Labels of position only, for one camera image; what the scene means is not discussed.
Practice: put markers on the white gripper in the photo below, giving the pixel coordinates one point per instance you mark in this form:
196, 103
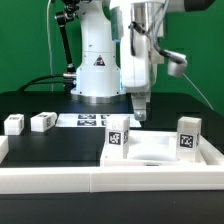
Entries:
138, 61

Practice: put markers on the white square table top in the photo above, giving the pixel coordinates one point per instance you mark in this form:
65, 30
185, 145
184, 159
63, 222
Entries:
156, 148

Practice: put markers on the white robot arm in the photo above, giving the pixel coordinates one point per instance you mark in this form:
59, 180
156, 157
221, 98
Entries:
98, 78

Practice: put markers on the white sheet with fiducial markers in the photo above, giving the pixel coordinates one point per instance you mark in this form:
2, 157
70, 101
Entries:
81, 120

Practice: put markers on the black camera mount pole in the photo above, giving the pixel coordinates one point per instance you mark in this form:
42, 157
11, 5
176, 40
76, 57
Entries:
62, 18

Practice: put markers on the white workspace frame wall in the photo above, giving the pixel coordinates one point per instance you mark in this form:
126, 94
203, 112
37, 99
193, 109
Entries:
209, 176

